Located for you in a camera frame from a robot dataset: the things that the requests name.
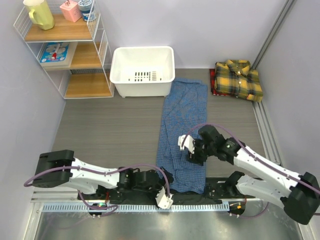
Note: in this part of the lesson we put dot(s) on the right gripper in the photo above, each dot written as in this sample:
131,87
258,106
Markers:
195,157

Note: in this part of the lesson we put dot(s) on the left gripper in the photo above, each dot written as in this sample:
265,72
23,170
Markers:
162,182

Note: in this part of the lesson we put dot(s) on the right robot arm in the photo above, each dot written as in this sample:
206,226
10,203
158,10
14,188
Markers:
297,194

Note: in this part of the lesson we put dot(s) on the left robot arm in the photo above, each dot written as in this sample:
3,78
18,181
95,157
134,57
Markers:
61,168

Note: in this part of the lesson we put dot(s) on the yellow plaid folded shirt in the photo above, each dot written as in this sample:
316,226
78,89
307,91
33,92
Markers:
237,78

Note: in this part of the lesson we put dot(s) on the white plastic basket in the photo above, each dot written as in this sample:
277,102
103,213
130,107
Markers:
145,71

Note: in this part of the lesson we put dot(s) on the blue white picture book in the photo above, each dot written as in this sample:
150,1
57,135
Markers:
55,54

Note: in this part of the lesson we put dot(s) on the blue white round tin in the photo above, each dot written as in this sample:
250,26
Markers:
85,7

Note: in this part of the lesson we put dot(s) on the pink box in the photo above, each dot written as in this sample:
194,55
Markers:
70,11

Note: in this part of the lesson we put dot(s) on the yellow plastic pitcher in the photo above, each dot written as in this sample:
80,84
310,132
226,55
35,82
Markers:
40,13

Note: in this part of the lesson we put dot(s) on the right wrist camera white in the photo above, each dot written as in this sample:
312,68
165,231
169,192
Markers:
186,142

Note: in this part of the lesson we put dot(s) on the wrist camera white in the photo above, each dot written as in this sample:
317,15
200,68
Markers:
164,201
186,142

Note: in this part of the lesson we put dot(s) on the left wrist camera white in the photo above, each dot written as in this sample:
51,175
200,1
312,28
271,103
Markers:
164,201

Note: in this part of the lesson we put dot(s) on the white slotted cable duct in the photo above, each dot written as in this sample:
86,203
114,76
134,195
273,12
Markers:
69,207

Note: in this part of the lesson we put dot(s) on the aluminium frame rail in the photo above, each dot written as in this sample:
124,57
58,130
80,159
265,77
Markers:
214,191

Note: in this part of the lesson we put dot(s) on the white wire shelf rack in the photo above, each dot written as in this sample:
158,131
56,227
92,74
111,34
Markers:
69,41

